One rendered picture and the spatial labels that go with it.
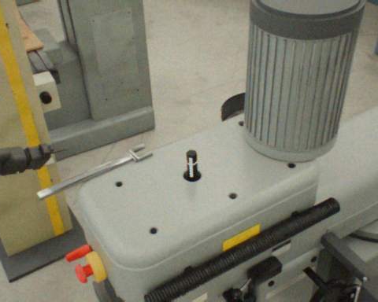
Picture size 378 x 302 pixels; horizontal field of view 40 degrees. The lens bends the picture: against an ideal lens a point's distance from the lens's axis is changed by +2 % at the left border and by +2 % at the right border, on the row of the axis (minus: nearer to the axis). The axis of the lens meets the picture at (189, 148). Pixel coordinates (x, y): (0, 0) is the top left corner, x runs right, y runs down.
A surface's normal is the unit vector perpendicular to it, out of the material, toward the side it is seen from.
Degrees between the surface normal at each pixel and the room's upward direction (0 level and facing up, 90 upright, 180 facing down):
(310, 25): 90
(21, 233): 90
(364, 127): 0
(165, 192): 0
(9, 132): 90
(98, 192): 0
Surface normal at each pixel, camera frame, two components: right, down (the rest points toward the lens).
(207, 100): -0.03, -0.77
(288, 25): -0.46, 0.58
